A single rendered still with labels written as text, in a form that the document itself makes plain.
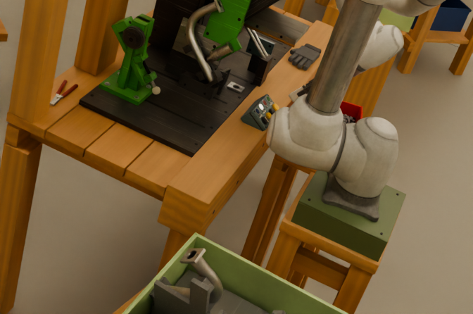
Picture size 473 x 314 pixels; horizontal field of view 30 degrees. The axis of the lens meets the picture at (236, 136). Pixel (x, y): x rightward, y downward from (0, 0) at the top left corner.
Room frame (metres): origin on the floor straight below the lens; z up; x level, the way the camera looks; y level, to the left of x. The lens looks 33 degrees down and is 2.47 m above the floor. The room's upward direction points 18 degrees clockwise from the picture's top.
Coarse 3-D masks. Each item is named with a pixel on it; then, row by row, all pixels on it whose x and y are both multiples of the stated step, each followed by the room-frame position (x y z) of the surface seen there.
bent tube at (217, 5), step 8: (216, 0) 2.72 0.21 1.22; (200, 8) 2.73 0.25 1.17; (208, 8) 2.72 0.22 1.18; (216, 8) 2.72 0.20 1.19; (192, 16) 2.72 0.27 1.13; (200, 16) 2.72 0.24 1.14; (192, 24) 2.71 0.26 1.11; (192, 32) 2.71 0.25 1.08; (192, 40) 2.69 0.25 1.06; (192, 48) 2.68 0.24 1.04; (200, 48) 2.69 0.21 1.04; (200, 56) 2.67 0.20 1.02; (200, 64) 2.66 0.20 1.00; (208, 64) 2.67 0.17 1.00; (208, 72) 2.65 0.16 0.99; (208, 80) 2.64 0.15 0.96
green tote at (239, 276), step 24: (192, 240) 1.80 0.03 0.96; (168, 264) 1.69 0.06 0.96; (216, 264) 1.81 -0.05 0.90; (240, 264) 1.79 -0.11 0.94; (240, 288) 1.78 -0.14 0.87; (264, 288) 1.77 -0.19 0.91; (288, 288) 1.75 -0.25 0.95; (144, 312) 1.59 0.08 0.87; (288, 312) 1.75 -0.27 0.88; (312, 312) 1.73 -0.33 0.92; (336, 312) 1.72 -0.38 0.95
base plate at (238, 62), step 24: (288, 48) 3.19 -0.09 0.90; (240, 72) 2.88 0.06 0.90; (96, 96) 2.42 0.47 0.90; (168, 96) 2.56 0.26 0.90; (192, 96) 2.60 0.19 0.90; (216, 96) 2.65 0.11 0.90; (240, 96) 2.71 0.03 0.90; (120, 120) 2.34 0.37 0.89; (144, 120) 2.37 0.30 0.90; (168, 120) 2.41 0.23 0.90; (192, 120) 2.46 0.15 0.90; (216, 120) 2.50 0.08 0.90; (168, 144) 2.30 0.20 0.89; (192, 144) 2.32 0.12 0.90
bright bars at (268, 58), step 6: (252, 30) 2.87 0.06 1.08; (252, 36) 2.85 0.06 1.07; (258, 42) 2.87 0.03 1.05; (258, 48) 2.84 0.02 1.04; (264, 54) 2.86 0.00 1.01; (264, 60) 2.82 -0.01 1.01; (270, 60) 2.85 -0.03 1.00; (258, 66) 2.82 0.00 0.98; (264, 66) 2.82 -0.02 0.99; (258, 72) 2.82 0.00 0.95; (264, 72) 2.82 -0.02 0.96; (258, 78) 2.82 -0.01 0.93; (264, 78) 2.85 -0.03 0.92; (258, 84) 2.82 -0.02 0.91
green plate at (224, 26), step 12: (228, 0) 2.76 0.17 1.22; (240, 0) 2.75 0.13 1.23; (216, 12) 2.75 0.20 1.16; (228, 12) 2.74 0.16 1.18; (240, 12) 2.74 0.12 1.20; (216, 24) 2.73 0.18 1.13; (228, 24) 2.73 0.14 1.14; (240, 24) 2.73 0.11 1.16; (204, 36) 2.73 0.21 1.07; (216, 36) 2.72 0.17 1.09; (228, 36) 2.72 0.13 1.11
